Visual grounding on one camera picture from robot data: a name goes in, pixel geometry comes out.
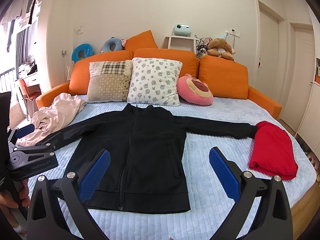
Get orange loose cushion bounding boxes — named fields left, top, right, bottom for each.
left=124, top=30, right=158, bottom=54

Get person's left hand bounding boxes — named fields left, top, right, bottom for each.
left=0, top=178, right=30, bottom=234

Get patchwork plaid pillow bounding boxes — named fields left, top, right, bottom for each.
left=87, top=60, right=132, bottom=102

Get tangled black cables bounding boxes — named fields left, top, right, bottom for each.
left=194, top=35, right=213, bottom=59

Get white floral pillow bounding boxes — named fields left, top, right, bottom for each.
left=127, top=57, right=183, bottom=106

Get white wall socket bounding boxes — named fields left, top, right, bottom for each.
left=229, top=29, right=240, bottom=38

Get light blue quilted mattress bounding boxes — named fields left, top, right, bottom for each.
left=26, top=94, right=318, bottom=240

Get brown plush bear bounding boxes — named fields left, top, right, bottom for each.
left=207, top=38, right=235, bottom=61

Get black zip jacket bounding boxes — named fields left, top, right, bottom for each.
left=41, top=104, right=258, bottom=214

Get beige right door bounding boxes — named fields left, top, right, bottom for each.
left=281, top=23, right=315, bottom=132

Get pink round plush cushion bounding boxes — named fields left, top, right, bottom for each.
left=177, top=74, right=213, bottom=106

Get mint green projector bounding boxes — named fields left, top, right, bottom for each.
left=172, top=24, right=192, bottom=37

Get beige door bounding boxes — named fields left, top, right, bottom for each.
left=281, top=23, right=315, bottom=132
left=253, top=0, right=286, bottom=101

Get white cabinet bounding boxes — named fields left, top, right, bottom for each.
left=298, top=58, right=319, bottom=158

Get orange chair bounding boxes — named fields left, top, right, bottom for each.
left=17, top=79, right=42, bottom=119

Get folded red garment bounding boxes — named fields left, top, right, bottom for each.
left=249, top=121, right=298, bottom=180

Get beige left door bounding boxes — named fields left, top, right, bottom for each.
left=253, top=0, right=286, bottom=101

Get grey elephant neck pillow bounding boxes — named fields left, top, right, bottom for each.
left=101, top=37, right=127, bottom=53

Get crumpled pink garment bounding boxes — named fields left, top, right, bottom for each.
left=16, top=93, right=86, bottom=147

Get blue neck pillow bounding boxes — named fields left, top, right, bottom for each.
left=71, top=43, right=94, bottom=64

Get orange sofa bed frame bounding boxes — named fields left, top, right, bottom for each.
left=36, top=48, right=282, bottom=120

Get white small shelf stand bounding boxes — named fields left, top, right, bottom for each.
left=163, top=35, right=196, bottom=53

